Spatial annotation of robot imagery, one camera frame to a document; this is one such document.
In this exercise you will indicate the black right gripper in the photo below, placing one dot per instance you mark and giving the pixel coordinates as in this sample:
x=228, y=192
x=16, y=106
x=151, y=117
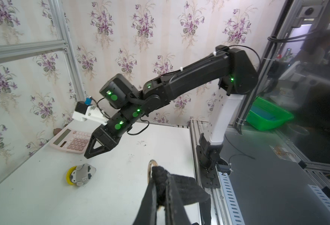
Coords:
x=104, y=139

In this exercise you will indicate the yellow hat doll charm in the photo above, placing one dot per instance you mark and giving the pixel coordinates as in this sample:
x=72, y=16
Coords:
x=80, y=175

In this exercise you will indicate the black fabric shoulder bag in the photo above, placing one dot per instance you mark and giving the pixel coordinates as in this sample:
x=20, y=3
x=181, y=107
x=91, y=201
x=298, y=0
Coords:
x=173, y=192

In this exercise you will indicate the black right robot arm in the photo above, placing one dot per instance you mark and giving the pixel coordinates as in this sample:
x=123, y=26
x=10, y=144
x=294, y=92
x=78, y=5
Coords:
x=230, y=66

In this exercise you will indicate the pink calculator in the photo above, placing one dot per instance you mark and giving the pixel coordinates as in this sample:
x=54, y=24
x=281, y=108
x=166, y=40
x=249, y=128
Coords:
x=69, y=140

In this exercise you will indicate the green plastic bin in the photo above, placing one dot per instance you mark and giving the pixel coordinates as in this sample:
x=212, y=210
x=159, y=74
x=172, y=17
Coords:
x=264, y=115

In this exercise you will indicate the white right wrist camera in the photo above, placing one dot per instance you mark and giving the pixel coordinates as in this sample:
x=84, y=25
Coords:
x=86, y=110

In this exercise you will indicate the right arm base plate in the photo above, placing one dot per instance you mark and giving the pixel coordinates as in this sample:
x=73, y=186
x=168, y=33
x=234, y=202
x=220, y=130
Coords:
x=209, y=178

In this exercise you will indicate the aluminium mounting rail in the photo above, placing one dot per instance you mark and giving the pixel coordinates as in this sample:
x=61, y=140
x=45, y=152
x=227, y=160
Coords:
x=225, y=209

